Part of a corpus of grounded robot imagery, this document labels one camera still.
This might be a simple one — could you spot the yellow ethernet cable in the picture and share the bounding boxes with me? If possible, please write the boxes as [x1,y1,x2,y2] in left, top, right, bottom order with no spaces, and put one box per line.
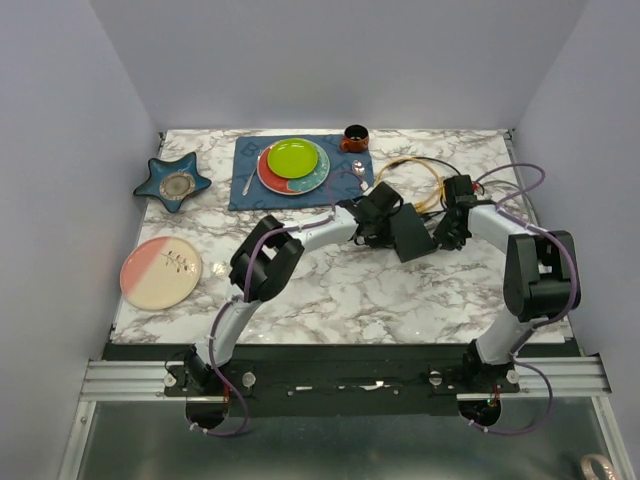
[373,156,447,214]

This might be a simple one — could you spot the black network switch box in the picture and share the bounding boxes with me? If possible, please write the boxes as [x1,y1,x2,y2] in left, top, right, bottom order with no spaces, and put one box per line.
[390,203,437,263]

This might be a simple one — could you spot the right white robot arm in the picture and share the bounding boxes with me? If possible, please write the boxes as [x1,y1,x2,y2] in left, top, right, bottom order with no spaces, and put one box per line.
[434,175,581,392]

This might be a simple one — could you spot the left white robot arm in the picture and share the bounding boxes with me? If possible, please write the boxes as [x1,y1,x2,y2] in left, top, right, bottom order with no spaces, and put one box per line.
[184,182,404,395]

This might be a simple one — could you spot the blue cloth placemat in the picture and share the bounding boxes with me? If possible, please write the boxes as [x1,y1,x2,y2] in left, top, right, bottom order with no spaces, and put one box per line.
[228,134,374,211]

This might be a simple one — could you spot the silver spoon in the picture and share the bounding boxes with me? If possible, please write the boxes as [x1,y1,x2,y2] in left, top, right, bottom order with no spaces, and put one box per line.
[352,160,369,191]

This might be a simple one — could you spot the brown ceramic mug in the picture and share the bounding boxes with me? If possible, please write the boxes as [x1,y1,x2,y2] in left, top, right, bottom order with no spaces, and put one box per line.
[339,124,369,153]

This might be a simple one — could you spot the lime green plate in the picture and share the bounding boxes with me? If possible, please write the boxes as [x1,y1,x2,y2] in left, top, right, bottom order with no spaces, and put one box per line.
[267,138,319,179]

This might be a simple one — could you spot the red and teal plate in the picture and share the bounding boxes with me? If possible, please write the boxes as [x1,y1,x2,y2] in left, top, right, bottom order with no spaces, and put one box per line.
[257,140,331,196]

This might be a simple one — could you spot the silver fork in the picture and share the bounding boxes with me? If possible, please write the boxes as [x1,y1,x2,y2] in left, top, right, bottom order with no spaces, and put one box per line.
[242,150,263,196]

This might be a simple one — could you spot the blue star shaped dish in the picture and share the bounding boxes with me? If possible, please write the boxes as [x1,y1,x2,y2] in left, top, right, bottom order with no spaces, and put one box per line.
[133,152,212,213]

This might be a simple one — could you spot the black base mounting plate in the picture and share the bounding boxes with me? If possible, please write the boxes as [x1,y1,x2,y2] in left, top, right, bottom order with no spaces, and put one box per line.
[164,344,519,418]

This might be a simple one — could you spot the pink and cream plate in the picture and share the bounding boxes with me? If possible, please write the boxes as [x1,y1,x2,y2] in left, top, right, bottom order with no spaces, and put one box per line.
[119,236,202,311]

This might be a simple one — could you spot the aluminium rail frame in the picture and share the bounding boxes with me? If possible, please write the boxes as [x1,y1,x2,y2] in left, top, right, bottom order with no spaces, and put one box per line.
[58,357,636,479]

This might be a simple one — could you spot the pink ring object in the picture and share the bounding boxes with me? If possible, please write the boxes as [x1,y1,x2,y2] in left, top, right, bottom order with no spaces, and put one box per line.
[580,454,619,480]

